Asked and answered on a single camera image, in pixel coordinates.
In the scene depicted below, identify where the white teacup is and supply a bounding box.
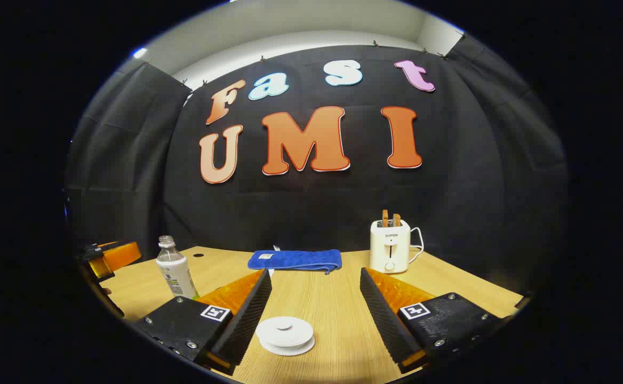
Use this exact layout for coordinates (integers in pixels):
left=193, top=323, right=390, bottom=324
left=255, top=316, right=315, bottom=349

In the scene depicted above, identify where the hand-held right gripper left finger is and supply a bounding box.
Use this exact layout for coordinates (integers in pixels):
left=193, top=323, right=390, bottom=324
left=133, top=268, right=273, bottom=377

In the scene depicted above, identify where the white saucer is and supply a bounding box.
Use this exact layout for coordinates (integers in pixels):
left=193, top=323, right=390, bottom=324
left=261, top=336, right=316, bottom=357

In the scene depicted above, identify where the white toaster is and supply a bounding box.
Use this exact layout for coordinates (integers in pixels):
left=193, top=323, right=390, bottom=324
left=370, top=219, right=412, bottom=274

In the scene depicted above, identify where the white toaster cable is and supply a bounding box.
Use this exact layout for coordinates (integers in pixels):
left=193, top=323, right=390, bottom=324
left=409, top=227, right=425, bottom=265

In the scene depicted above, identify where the black backdrop cloth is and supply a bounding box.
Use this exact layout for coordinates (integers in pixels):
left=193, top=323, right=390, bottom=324
left=66, top=32, right=568, bottom=299

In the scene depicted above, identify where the clear water bottle white label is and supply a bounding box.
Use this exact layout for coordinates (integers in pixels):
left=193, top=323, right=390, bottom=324
left=156, top=235, right=200, bottom=300

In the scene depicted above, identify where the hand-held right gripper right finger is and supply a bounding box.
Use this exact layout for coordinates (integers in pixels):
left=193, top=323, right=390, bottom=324
left=360, top=267, right=504, bottom=374

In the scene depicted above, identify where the blue towel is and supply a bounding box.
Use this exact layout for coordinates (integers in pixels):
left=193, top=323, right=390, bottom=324
left=247, top=249, right=342, bottom=275

